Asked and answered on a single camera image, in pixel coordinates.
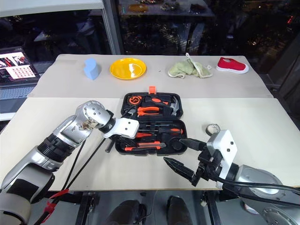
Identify green crumpled towel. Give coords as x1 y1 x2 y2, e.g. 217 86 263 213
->
167 52 214 79

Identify open grey laptop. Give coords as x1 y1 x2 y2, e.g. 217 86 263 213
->
0 46 41 116

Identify orange black tape measure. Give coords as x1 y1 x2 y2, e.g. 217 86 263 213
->
128 95 142 105

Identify grey vertical window post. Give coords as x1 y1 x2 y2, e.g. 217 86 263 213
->
102 0 125 55

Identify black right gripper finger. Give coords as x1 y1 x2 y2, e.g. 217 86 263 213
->
179 138 207 152
163 157 197 183

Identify red cable tie tape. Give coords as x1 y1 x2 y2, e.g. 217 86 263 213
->
45 188 70 213

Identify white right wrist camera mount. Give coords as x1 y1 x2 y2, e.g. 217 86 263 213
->
207 129 238 180

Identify dark rounded shape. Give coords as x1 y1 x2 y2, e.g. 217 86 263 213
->
166 195 195 225
105 199 147 225

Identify short black orange screwdriver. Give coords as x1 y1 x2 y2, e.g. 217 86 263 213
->
135 132 165 139

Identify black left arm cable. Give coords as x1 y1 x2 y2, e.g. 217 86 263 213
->
35 137 106 225

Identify black metal table frame bar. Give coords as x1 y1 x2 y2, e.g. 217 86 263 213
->
75 191 99 225
201 191 222 225

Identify black tool case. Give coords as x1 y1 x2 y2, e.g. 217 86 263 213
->
114 86 188 157

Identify orange black utility knife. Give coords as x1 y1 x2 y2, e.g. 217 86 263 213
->
124 141 167 151

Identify claw hammer black orange handle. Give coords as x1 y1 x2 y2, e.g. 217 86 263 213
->
142 95 181 117

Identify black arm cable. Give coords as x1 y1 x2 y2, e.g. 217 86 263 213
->
210 174 300 203
35 137 106 225

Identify blue foam block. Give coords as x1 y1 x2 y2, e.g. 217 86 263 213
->
83 58 102 81

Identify yellow plastic plate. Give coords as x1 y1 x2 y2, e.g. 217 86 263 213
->
109 58 147 81

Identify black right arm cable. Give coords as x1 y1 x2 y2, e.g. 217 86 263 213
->
210 174 300 203

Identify long black orange screwdriver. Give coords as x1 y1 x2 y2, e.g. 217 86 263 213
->
138 126 184 135

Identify red white child shoe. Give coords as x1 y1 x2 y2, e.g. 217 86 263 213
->
215 57 250 75

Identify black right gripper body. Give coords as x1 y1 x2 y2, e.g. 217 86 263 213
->
191 145 225 187

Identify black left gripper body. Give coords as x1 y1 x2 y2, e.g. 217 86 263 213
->
112 135 136 146

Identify orange handled pliers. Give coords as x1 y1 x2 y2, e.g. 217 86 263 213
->
127 106 163 117

